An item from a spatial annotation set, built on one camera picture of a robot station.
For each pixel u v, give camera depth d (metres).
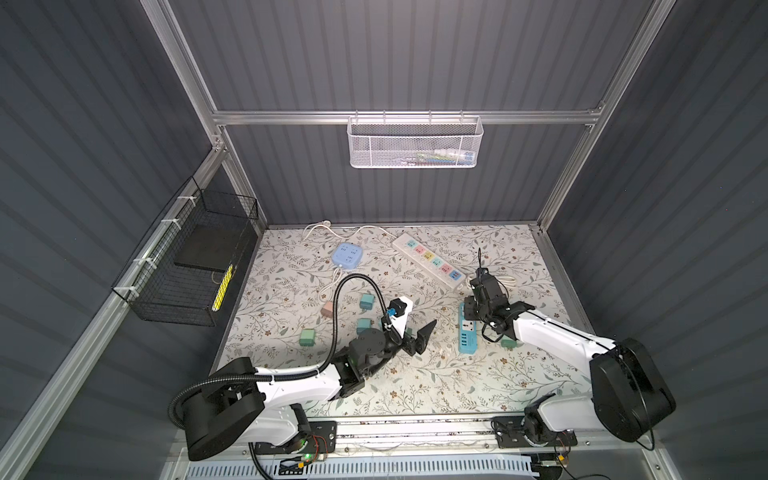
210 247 0.75
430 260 1.06
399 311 0.62
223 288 0.69
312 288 1.02
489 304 0.69
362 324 0.92
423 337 0.66
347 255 1.08
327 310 0.95
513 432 0.73
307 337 0.89
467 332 0.89
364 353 0.57
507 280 1.04
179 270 0.72
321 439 0.72
